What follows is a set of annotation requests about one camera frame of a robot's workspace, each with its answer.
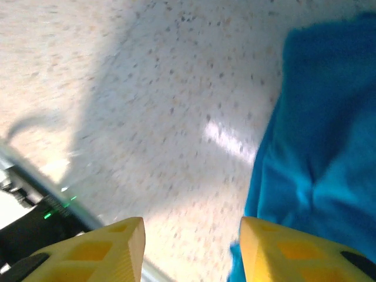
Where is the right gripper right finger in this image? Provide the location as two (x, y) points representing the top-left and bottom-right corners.
(240, 216), (376, 282)

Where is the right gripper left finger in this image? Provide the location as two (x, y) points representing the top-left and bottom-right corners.
(17, 216), (146, 282)

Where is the blue t-shirt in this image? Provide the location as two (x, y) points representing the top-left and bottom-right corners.
(227, 11), (376, 282)

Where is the aluminium front rail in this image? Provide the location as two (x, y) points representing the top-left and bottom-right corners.
(0, 143), (165, 282)

